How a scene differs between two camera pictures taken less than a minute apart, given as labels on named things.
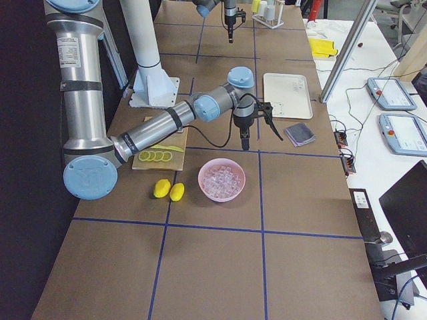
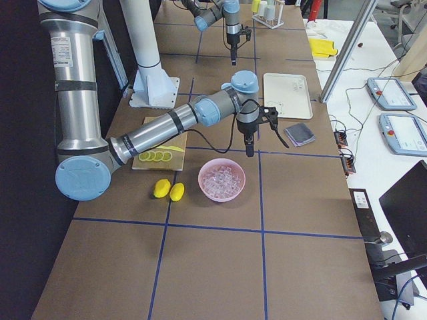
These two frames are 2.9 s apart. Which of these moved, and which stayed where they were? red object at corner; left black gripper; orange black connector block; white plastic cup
Moved: left black gripper
Stayed: white plastic cup; orange black connector block; red object at corner
